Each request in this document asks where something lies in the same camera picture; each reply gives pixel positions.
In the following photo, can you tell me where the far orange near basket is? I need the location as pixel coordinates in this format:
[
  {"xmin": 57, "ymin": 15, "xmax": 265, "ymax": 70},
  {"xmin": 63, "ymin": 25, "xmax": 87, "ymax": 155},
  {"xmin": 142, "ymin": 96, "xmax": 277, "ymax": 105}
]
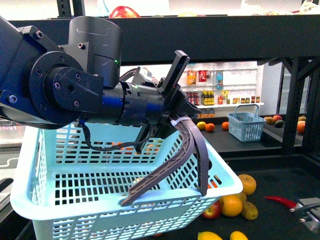
[{"xmin": 221, "ymin": 121, "xmax": 229, "ymax": 131}]

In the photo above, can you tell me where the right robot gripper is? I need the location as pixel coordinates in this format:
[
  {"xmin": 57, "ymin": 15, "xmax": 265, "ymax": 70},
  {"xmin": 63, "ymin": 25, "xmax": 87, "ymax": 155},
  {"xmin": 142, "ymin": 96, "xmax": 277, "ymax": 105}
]
[{"xmin": 289, "ymin": 197, "xmax": 320, "ymax": 235}]

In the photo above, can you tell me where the red apple front shelf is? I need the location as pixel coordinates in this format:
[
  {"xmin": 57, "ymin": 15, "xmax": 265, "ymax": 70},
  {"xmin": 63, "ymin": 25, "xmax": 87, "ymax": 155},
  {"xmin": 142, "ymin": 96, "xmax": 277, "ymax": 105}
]
[{"xmin": 201, "ymin": 201, "xmax": 222, "ymax": 220}]

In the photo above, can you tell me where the yellow apple front right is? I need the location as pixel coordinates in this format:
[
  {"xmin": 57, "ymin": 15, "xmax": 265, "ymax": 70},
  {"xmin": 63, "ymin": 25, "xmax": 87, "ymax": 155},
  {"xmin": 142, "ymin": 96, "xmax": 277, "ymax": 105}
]
[{"xmin": 238, "ymin": 174, "xmax": 257, "ymax": 196}]

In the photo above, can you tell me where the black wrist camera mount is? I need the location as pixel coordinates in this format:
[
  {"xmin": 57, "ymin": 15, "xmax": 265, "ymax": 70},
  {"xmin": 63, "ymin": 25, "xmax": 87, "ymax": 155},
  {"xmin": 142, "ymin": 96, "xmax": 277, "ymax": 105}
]
[{"xmin": 157, "ymin": 50, "xmax": 190, "ymax": 101}]

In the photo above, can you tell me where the red apple on top shelf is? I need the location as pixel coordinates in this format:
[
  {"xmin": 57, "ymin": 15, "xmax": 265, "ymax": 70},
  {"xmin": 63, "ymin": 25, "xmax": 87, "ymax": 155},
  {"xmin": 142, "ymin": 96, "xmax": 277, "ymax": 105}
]
[{"xmin": 108, "ymin": 6, "xmax": 141, "ymax": 19}]

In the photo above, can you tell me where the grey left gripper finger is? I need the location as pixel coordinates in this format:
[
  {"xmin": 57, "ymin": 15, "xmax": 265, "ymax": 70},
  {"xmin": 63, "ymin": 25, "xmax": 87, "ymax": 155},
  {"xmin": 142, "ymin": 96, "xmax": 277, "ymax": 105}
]
[
  {"xmin": 186, "ymin": 117, "xmax": 209, "ymax": 197},
  {"xmin": 120, "ymin": 118, "xmax": 195, "ymax": 206}
]

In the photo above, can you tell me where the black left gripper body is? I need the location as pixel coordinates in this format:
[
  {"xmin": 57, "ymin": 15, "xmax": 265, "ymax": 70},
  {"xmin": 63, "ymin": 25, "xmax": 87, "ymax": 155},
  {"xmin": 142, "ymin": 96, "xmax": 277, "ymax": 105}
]
[{"xmin": 150, "ymin": 83, "xmax": 201, "ymax": 139}]

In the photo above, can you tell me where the white store shelf with bottles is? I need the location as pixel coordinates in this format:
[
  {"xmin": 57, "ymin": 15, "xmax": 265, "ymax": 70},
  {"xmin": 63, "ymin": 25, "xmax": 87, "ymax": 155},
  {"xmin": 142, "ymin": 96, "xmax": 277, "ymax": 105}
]
[{"xmin": 179, "ymin": 61, "xmax": 264, "ymax": 118}]

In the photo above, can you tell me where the far orange beside lemon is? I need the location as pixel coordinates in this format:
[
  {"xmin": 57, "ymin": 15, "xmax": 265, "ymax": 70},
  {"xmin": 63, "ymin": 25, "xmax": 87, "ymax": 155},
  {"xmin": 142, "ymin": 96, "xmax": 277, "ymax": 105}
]
[{"xmin": 205, "ymin": 123, "xmax": 216, "ymax": 133}]

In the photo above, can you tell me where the far lemon middle shelf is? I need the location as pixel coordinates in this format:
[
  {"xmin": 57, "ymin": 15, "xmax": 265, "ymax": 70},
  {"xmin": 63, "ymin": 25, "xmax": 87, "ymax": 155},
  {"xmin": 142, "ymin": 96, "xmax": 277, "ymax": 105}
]
[{"xmin": 196, "ymin": 121, "xmax": 207, "ymax": 131}]

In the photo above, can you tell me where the yellow lemon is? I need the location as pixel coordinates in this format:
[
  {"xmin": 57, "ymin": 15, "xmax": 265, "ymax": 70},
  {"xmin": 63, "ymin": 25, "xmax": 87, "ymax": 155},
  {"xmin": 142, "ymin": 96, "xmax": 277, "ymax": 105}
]
[
  {"xmin": 229, "ymin": 231, "xmax": 248, "ymax": 240},
  {"xmin": 197, "ymin": 231, "xmax": 222, "ymax": 240}
]

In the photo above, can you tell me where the orange beside red apple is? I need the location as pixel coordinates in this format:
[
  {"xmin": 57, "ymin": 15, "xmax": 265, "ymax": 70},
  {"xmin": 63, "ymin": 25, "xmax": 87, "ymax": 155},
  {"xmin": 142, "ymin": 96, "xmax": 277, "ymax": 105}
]
[{"xmin": 219, "ymin": 194, "xmax": 243, "ymax": 217}]

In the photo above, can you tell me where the black metal shelf rack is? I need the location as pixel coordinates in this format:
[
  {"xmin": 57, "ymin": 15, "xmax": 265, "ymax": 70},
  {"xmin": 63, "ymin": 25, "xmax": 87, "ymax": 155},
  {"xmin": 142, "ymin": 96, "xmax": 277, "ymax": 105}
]
[{"xmin": 7, "ymin": 0, "xmax": 320, "ymax": 240}]

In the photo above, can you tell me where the red chili pepper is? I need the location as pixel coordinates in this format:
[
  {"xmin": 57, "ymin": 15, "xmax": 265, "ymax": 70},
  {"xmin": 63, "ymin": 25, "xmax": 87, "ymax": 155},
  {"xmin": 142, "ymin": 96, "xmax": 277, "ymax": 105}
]
[{"xmin": 264, "ymin": 196, "xmax": 297, "ymax": 209}]

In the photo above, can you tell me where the large light blue basket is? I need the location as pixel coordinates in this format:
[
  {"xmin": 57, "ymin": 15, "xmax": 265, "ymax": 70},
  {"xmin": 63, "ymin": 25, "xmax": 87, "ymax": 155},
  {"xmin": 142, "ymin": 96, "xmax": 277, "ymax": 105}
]
[{"xmin": 10, "ymin": 124, "xmax": 243, "ymax": 240}]

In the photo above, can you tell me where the small blue far basket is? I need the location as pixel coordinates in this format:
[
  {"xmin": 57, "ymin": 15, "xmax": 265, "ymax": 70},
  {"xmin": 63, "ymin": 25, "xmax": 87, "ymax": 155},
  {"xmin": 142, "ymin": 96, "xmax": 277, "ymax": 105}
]
[{"xmin": 227, "ymin": 103, "xmax": 266, "ymax": 142}]

